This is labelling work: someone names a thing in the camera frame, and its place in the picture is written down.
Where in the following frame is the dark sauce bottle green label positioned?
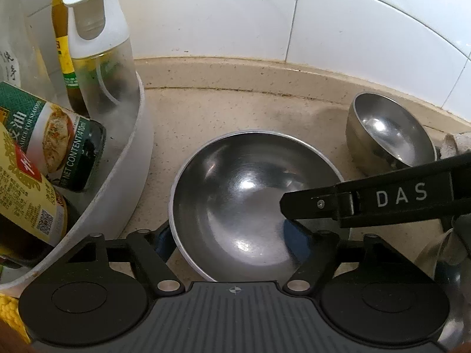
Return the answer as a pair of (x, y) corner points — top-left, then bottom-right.
(0, 81), (107, 193)

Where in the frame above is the steel bowl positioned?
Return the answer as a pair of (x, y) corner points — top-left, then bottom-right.
(345, 92), (438, 177)
(168, 130), (350, 283)

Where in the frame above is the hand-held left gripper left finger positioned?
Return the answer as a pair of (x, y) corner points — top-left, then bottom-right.
(33, 222), (183, 295)

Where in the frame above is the white spray oil bottle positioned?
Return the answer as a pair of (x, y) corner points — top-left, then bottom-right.
(62, 0), (140, 148)

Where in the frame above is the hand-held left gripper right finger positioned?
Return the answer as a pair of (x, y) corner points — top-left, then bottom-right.
(283, 221), (437, 295)

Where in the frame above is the white two-tier spice rack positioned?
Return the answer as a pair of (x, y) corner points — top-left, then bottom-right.
(0, 0), (154, 292)

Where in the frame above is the green bottle yellow label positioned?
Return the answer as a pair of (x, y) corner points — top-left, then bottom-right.
(51, 0), (91, 115)

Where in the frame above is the dark bottle yellow label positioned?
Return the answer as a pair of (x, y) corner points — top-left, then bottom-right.
(0, 121), (81, 267)

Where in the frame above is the yellow chenille cloth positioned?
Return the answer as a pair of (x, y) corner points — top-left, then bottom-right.
(0, 290), (32, 343)

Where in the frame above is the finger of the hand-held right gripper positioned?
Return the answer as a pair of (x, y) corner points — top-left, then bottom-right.
(279, 185), (354, 229)

